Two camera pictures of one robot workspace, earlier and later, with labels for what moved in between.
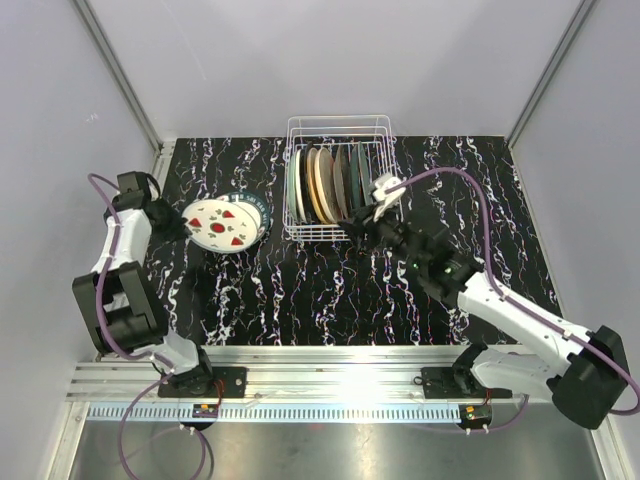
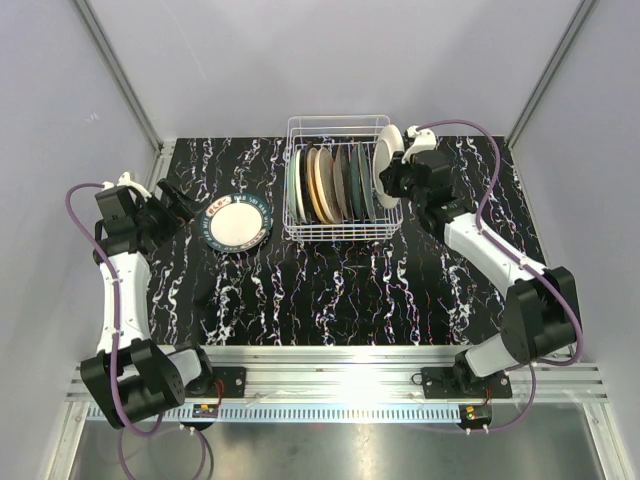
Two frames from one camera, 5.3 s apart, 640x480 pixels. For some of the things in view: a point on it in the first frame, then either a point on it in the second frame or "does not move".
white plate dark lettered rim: [233, 222] does not move
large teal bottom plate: [366, 174] does not move
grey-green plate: [355, 178] does not move
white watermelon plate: [221, 225] to [391, 141]
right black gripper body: [388, 232] to [400, 181]
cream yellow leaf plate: [311, 157] does not move
